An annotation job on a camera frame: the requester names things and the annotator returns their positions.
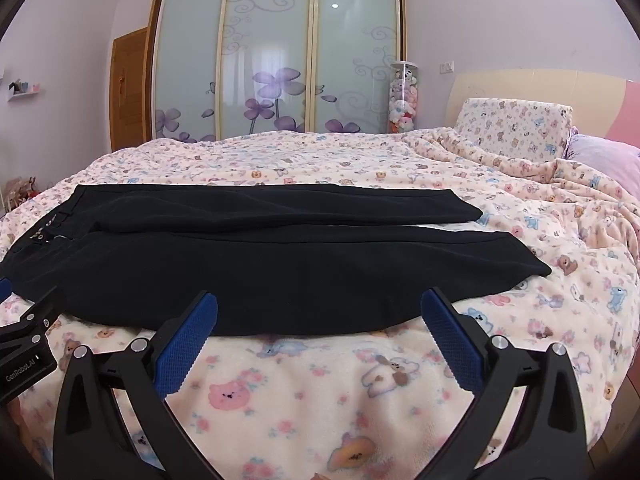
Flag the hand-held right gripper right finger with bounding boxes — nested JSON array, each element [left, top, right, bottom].
[[420, 287, 588, 480]]

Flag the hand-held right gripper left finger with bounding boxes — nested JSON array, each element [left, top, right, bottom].
[[52, 290, 226, 480]]

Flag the black pants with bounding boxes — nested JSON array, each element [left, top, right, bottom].
[[0, 184, 553, 339]]

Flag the small decor figurines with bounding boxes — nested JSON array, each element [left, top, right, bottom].
[[0, 175, 39, 212]]

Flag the bear printed blanket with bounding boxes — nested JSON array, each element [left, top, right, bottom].
[[0, 127, 640, 480]]

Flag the bear printed pillow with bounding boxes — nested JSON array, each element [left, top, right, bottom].
[[454, 97, 575, 163]]

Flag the wooden door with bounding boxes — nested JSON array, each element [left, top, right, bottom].
[[109, 27, 150, 152]]

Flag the purple pillow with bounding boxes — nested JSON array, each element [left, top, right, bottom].
[[565, 132, 640, 200]]

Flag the clear tube of plush toys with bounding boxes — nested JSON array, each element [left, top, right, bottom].
[[388, 61, 420, 134]]

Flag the cream pink bed headboard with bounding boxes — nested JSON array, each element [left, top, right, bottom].
[[445, 71, 640, 150]]

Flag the flower patterned glass wardrobe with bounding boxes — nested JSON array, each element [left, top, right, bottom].
[[145, 0, 407, 144]]

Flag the white wall shelf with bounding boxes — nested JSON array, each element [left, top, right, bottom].
[[7, 79, 41, 100]]

